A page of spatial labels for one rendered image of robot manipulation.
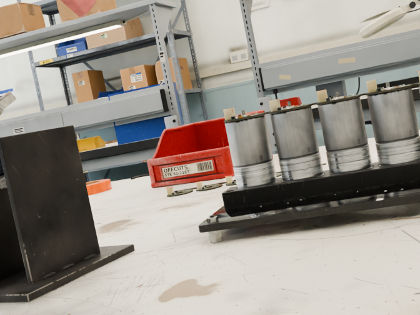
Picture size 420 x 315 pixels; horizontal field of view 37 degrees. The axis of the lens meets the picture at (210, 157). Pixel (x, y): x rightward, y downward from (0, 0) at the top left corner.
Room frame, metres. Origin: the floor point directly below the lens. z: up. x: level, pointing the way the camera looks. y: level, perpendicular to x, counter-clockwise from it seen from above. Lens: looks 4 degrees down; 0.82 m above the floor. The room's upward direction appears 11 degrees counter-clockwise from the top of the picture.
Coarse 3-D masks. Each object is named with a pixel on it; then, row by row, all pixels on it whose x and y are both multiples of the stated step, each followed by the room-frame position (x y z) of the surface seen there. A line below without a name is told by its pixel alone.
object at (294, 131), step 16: (288, 112) 0.35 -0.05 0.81; (304, 112) 0.35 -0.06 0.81; (288, 128) 0.35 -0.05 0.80; (304, 128) 0.35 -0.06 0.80; (288, 144) 0.35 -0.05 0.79; (304, 144) 0.35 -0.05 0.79; (288, 160) 0.36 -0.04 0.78; (304, 160) 0.35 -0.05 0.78; (320, 160) 0.36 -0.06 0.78; (288, 176) 0.36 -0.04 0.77; (304, 176) 0.35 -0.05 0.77
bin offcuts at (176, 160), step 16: (256, 112) 0.71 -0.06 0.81; (176, 128) 0.74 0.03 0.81; (192, 128) 0.77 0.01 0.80; (208, 128) 0.76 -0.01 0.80; (224, 128) 0.75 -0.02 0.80; (160, 144) 0.70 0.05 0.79; (176, 144) 0.73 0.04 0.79; (192, 144) 0.76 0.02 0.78; (208, 144) 0.77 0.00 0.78; (224, 144) 0.76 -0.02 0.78; (160, 160) 0.66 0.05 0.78; (176, 160) 0.65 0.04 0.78; (192, 160) 0.65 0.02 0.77; (208, 160) 0.64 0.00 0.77; (224, 160) 0.63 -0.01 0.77; (160, 176) 0.67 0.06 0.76; (176, 176) 0.66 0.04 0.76; (192, 176) 0.65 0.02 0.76; (208, 176) 0.64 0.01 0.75; (224, 176) 0.63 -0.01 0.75
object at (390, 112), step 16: (368, 96) 0.35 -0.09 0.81; (384, 96) 0.34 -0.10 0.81; (400, 96) 0.34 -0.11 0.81; (384, 112) 0.34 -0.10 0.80; (400, 112) 0.34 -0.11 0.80; (384, 128) 0.34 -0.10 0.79; (400, 128) 0.34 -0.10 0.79; (416, 128) 0.34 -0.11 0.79; (384, 144) 0.34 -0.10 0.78; (400, 144) 0.34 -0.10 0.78; (416, 144) 0.34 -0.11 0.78; (384, 160) 0.34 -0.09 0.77; (400, 160) 0.34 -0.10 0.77; (416, 160) 0.34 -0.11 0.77
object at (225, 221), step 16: (352, 192) 0.34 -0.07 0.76; (368, 192) 0.33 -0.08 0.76; (384, 192) 0.32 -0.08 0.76; (400, 192) 0.31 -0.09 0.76; (416, 192) 0.30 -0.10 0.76; (240, 208) 0.36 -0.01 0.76; (256, 208) 0.35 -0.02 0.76; (272, 208) 0.34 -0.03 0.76; (288, 208) 0.33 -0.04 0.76; (304, 208) 0.32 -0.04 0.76; (320, 208) 0.31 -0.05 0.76; (336, 208) 0.31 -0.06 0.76; (352, 208) 0.30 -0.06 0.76; (368, 208) 0.30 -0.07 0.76; (208, 224) 0.33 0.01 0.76; (224, 224) 0.32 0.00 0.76; (240, 224) 0.32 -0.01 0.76; (256, 224) 0.32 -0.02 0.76
